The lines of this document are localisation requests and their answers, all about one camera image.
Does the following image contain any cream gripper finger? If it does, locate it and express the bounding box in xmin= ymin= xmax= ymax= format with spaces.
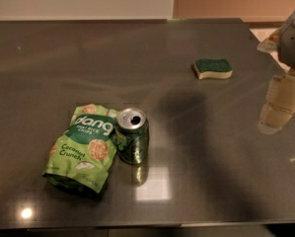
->
xmin=258 ymin=68 xmax=295 ymax=134

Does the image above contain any green and yellow sponge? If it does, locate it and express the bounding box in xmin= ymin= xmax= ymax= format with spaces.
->
xmin=193 ymin=59 xmax=233 ymax=80

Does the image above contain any green soda can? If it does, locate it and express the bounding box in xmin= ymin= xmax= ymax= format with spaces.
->
xmin=115 ymin=108 xmax=149 ymax=165

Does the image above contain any green rice chips bag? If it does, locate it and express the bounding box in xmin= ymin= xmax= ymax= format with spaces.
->
xmin=42 ymin=104 xmax=118 ymax=194

